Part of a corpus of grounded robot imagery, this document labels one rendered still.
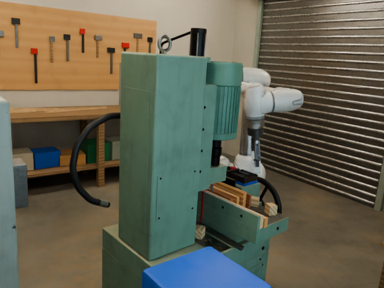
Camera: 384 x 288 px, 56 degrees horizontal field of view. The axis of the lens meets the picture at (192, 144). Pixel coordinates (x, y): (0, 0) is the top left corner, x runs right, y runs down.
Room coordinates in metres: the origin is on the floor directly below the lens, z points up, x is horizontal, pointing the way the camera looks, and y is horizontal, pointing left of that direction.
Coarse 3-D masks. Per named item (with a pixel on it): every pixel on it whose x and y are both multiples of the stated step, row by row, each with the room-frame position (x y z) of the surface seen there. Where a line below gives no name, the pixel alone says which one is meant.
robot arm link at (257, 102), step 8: (248, 88) 1.73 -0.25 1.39; (256, 88) 1.71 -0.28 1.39; (264, 88) 1.74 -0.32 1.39; (248, 96) 1.72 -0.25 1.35; (256, 96) 1.71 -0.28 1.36; (264, 96) 1.72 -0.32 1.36; (272, 96) 1.73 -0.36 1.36; (248, 104) 1.72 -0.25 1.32; (256, 104) 1.71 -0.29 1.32; (264, 104) 1.71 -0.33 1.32; (272, 104) 1.72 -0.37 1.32; (248, 112) 1.73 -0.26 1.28; (256, 112) 1.71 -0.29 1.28; (264, 112) 1.72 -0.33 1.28
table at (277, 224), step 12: (204, 216) 1.47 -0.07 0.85; (216, 216) 1.42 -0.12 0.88; (228, 216) 1.37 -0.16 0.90; (276, 216) 1.40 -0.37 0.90; (228, 228) 1.36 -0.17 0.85; (240, 228) 1.32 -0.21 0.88; (252, 228) 1.28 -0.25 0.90; (264, 228) 1.29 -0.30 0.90; (276, 228) 1.34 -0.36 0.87; (252, 240) 1.27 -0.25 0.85; (264, 240) 1.30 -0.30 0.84
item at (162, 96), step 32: (128, 64) 1.28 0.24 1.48; (160, 64) 1.17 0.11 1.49; (192, 64) 1.26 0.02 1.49; (128, 96) 1.27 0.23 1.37; (160, 96) 1.17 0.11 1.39; (192, 96) 1.26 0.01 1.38; (128, 128) 1.27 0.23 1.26; (160, 128) 1.18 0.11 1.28; (192, 128) 1.27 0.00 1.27; (128, 160) 1.27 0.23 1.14; (160, 160) 1.18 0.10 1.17; (192, 160) 1.28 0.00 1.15; (128, 192) 1.26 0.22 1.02; (160, 192) 1.18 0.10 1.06; (192, 192) 1.28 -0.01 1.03; (128, 224) 1.27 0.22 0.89; (160, 224) 1.19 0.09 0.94; (192, 224) 1.29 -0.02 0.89; (160, 256) 1.19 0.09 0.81
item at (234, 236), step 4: (200, 216) 1.49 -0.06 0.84; (200, 220) 1.49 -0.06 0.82; (204, 220) 1.47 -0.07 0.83; (208, 220) 1.45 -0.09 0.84; (204, 224) 1.47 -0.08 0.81; (208, 224) 1.45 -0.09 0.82; (212, 224) 1.43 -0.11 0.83; (216, 224) 1.42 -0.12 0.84; (212, 228) 1.43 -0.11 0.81; (216, 228) 1.41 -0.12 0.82; (220, 228) 1.40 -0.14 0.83; (224, 228) 1.38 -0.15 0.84; (220, 232) 1.39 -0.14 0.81; (224, 232) 1.38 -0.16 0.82; (228, 232) 1.36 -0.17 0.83; (228, 236) 1.36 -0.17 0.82; (232, 236) 1.35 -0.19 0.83; (236, 236) 1.33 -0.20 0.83; (236, 240) 1.33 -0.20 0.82; (240, 240) 1.35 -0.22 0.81
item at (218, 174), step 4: (220, 164) 1.53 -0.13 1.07; (212, 168) 1.46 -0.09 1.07; (216, 168) 1.47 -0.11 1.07; (220, 168) 1.49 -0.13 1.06; (224, 168) 1.50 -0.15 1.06; (212, 172) 1.46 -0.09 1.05; (216, 172) 1.47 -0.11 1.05; (220, 172) 1.49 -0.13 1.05; (224, 172) 1.51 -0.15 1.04; (212, 176) 1.46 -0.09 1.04; (216, 176) 1.47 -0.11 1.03; (220, 176) 1.49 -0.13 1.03; (224, 176) 1.51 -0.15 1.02; (212, 180) 1.46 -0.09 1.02; (216, 180) 1.48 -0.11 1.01; (220, 180) 1.49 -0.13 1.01; (224, 180) 1.51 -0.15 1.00; (212, 184) 1.50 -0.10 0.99
